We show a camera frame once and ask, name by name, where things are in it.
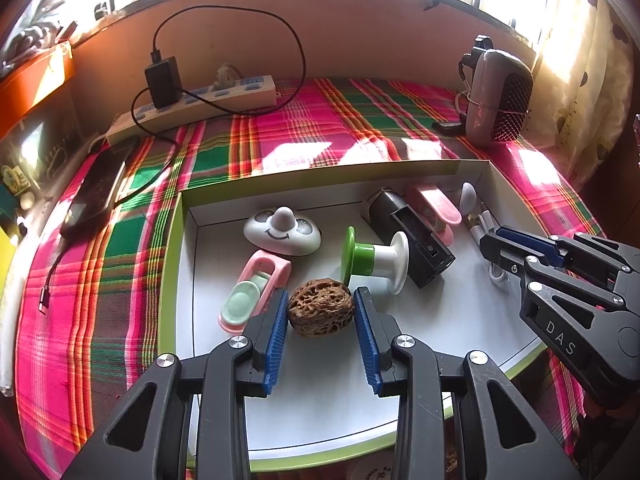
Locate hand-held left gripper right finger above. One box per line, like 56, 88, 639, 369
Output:
352, 286, 583, 480

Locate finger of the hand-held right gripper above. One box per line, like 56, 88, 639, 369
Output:
479, 232, 628, 408
497, 226, 640, 286

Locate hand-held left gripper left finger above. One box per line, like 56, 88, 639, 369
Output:
60, 288, 290, 480

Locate pink and mint holder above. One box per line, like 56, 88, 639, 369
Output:
218, 251, 292, 335

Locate white cable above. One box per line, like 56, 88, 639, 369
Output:
460, 182, 516, 286

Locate white cardboard box green sides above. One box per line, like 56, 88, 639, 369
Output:
156, 159, 608, 473

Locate black rectangular case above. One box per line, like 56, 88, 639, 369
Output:
366, 187, 457, 289

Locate green and white spool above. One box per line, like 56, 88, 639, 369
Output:
341, 226, 410, 295

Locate pink plastic clip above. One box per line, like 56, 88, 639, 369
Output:
405, 182, 462, 246

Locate white smiley face toy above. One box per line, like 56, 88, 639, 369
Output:
243, 206, 322, 257

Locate grey heater with red net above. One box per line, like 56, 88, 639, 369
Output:
459, 35, 535, 147

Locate pink green plaid blanket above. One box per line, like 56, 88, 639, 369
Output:
15, 77, 608, 480

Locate cream dotted curtain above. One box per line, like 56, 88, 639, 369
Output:
537, 0, 633, 191

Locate black power bank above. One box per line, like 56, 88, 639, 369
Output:
60, 135, 141, 238

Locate white power strip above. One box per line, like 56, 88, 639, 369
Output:
105, 75, 277, 145

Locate white plastic pipe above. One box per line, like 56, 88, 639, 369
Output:
0, 255, 28, 398

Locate black charger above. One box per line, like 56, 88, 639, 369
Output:
145, 49, 182, 110

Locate yellow board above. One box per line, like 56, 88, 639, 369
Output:
0, 225, 16, 281

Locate pale green plant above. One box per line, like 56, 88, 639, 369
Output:
0, 0, 81, 61

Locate short dark usb cable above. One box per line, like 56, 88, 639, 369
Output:
37, 245, 68, 316

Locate black charging cable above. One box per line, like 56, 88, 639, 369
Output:
112, 6, 307, 206

